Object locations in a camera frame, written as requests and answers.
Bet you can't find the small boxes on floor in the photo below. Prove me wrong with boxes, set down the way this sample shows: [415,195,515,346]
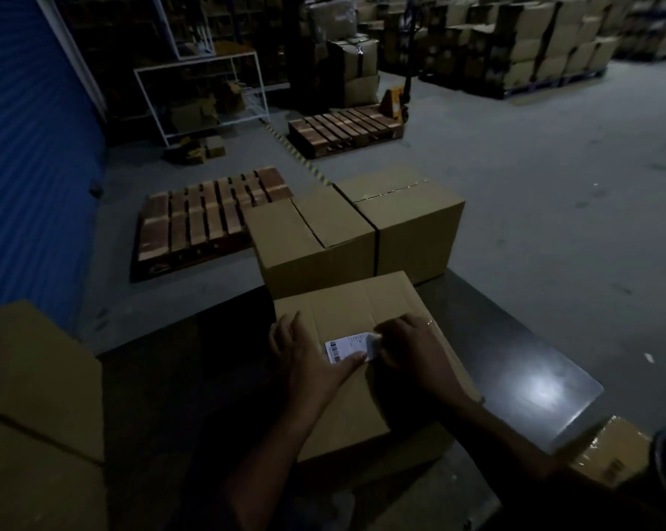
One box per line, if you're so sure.
[164,135,228,165]

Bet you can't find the white metal frame cart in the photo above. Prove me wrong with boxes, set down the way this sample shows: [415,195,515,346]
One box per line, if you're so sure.
[134,51,271,148]

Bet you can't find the white metal rack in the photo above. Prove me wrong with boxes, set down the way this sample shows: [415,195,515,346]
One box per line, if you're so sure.
[152,0,218,61]

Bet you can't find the yellow pallet jack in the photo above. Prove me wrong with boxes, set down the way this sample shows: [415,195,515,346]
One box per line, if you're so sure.
[378,5,422,123]

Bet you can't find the taped small cardboard box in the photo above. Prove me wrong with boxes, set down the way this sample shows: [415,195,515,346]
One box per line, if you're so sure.
[565,416,653,490]

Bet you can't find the black table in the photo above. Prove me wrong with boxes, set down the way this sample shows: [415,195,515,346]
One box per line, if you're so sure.
[96,269,605,531]

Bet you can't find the wooden pallet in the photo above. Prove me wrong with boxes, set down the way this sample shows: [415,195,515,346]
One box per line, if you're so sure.
[131,166,294,282]
[287,105,405,160]

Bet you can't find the flattened brown cardboard sheets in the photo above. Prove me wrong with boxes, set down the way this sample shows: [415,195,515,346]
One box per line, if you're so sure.
[0,299,108,531]

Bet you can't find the person's left forearm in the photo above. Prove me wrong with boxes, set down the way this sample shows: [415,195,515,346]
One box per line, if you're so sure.
[185,393,334,531]

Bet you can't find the brown cardboard box with label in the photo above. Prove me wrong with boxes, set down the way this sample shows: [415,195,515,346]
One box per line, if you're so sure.
[273,271,484,465]

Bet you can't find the blue roller shutter door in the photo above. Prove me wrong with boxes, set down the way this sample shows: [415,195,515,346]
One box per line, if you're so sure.
[0,0,108,332]

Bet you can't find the stacks of cardboard boxes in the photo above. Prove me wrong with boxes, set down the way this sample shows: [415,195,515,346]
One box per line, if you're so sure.
[361,0,666,100]

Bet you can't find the white shipping label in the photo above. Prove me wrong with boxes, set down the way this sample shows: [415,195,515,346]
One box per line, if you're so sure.
[325,333,382,364]

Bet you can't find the person's right hand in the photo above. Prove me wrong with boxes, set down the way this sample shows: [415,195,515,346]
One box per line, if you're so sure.
[373,314,465,402]

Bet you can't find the person's left hand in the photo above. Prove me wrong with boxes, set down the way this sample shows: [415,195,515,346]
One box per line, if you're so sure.
[269,311,368,409]

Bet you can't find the tall stack of wrapped boxes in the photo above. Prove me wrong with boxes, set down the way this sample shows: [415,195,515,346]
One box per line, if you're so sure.
[302,0,381,110]

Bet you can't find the person's right forearm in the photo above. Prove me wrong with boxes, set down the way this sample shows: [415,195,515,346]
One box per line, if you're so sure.
[427,384,638,531]

